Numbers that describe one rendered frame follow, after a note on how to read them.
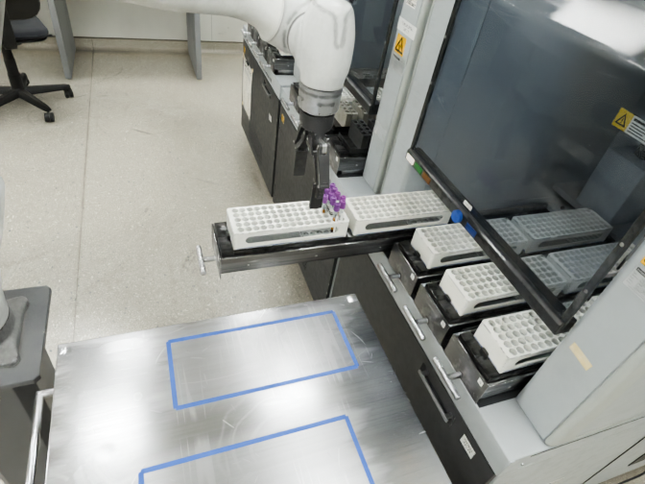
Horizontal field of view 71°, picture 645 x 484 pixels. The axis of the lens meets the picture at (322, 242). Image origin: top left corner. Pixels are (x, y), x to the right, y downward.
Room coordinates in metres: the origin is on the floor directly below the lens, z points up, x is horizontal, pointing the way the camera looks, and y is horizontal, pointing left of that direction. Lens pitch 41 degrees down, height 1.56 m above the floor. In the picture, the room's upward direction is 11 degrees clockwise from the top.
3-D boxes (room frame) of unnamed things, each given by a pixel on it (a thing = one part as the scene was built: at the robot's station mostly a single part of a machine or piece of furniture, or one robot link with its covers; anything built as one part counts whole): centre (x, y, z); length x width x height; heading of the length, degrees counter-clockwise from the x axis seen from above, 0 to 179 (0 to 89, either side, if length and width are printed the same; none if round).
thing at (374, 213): (1.03, -0.19, 0.83); 0.30 x 0.10 x 0.06; 116
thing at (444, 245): (0.95, -0.38, 0.83); 0.30 x 0.10 x 0.06; 116
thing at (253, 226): (0.89, 0.10, 0.83); 0.30 x 0.10 x 0.06; 116
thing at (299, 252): (0.95, -0.03, 0.78); 0.73 x 0.14 x 0.09; 116
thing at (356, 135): (1.41, -0.05, 0.85); 0.12 x 0.02 x 0.06; 26
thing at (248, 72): (2.57, 0.63, 0.43); 0.27 x 0.02 x 0.36; 26
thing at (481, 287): (0.81, -0.45, 0.83); 0.30 x 0.10 x 0.06; 116
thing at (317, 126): (0.90, 0.06, 1.10); 0.08 x 0.07 x 0.09; 26
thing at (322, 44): (0.91, 0.07, 1.29); 0.13 x 0.11 x 0.16; 31
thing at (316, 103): (0.90, 0.06, 1.18); 0.09 x 0.09 x 0.06
